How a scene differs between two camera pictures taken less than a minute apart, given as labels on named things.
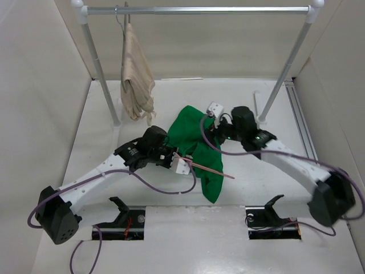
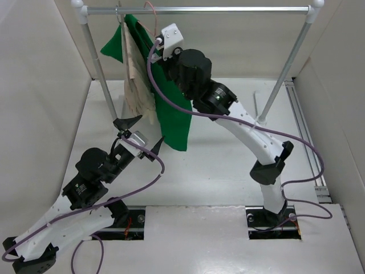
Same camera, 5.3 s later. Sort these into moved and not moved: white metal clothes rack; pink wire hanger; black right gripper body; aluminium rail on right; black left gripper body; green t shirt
Moved: black left gripper body; pink wire hanger; green t shirt; black right gripper body
Not moved: aluminium rail on right; white metal clothes rack
